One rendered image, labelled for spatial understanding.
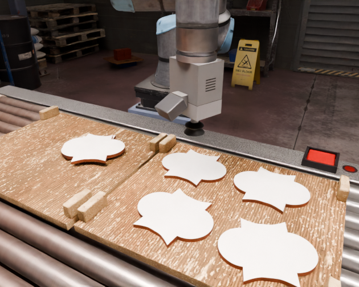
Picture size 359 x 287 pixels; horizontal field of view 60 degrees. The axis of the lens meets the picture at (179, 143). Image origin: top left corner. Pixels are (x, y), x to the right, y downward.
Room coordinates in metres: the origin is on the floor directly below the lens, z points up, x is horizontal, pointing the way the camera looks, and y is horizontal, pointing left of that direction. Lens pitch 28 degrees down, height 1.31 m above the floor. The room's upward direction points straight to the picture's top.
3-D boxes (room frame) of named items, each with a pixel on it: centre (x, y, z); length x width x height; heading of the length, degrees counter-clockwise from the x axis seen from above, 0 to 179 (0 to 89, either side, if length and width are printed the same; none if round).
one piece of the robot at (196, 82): (0.56, -0.01, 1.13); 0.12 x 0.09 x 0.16; 128
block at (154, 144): (0.67, 0.05, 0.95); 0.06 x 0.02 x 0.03; 151
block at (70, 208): (0.44, 0.18, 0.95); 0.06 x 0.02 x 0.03; 151
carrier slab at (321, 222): (0.46, -0.08, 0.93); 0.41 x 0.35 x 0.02; 62
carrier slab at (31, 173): (0.65, 0.29, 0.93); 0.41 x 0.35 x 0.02; 61
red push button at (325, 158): (0.64, -0.34, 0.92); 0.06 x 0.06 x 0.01; 61
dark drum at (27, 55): (4.09, 2.20, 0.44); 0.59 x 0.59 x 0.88
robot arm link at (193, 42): (0.58, -0.03, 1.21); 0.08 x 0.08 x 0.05
